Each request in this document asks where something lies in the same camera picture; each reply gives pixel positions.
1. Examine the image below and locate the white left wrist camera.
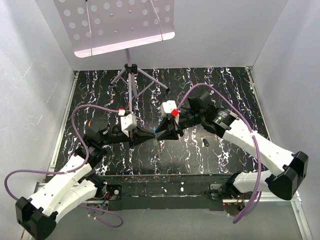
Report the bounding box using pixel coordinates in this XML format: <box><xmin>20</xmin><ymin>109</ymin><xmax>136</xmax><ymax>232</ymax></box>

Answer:
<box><xmin>118</xmin><ymin>108</ymin><xmax>137</xmax><ymax>133</ymax></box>

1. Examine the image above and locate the lilac perforated music stand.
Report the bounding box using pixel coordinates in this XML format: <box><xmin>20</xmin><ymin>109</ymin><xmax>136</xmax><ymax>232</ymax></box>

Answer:
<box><xmin>54</xmin><ymin>0</ymin><xmax>175</xmax><ymax>113</ymax></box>

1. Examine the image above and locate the purple camera cable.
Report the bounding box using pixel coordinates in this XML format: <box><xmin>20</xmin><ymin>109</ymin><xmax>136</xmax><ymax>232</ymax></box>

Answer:
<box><xmin>177</xmin><ymin>83</ymin><xmax>263</xmax><ymax>224</ymax></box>
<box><xmin>4</xmin><ymin>104</ymin><xmax>124</xmax><ymax>228</ymax></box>

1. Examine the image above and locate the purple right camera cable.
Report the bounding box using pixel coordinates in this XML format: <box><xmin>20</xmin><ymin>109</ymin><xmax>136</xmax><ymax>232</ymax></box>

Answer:
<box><xmin>177</xmin><ymin>83</ymin><xmax>263</xmax><ymax>224</ymax></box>

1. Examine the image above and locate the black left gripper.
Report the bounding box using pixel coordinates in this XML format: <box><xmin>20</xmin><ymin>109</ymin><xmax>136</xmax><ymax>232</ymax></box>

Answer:
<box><xmin>100</xmin><ymin>122</ymin><xmax>156</xmax><ymax>150</ymax></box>

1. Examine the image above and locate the black headed key with ring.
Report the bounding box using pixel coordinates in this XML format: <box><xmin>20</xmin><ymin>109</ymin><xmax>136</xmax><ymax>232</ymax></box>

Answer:
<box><xmin>202</xmin><ymin>138</ymin><xmax>210</xmax><ymax>148</ymax></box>

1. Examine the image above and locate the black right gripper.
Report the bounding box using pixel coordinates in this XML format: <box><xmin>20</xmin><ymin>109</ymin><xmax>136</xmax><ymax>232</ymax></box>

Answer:
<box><xmin>154</xmin><ymin>109</ymin><xmax>204</xmax><ymax>142</ymax></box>

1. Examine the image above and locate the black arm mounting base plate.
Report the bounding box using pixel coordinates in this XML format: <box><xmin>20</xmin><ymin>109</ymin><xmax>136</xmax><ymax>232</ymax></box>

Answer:
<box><xmin>95</xmin><ymin>173</ymin><xmax>252</xmax><ymax>211</ymax></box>

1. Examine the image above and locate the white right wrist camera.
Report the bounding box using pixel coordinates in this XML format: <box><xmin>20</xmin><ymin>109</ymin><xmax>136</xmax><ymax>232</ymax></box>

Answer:
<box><xmin>160</xmin><ymin>100</ymin><xmax>180</xmax><ymax>119</ymax></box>

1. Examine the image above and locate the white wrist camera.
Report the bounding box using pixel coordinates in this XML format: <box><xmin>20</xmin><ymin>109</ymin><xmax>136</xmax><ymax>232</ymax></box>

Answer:
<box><xmin>160</xmin><ymin>100</ymin><xmax>180</xmax><ymax>119</ymax></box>
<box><xmin>118</xmin><ymin>108</ymin><xmax>137</xmax><ymax>133</ymax></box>

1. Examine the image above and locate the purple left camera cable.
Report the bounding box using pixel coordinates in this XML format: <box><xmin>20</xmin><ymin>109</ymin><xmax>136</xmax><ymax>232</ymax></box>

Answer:
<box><xmin>4</xmin><ymin>104</ymin><xmax>124</xmax><ymax>228</ymax></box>

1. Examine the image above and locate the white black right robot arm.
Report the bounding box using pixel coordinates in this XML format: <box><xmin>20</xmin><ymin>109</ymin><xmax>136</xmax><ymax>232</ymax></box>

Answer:
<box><xmin>155</xmin><ymin>92</ymin><xmax>309</xmax><ymax>201</ymax></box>

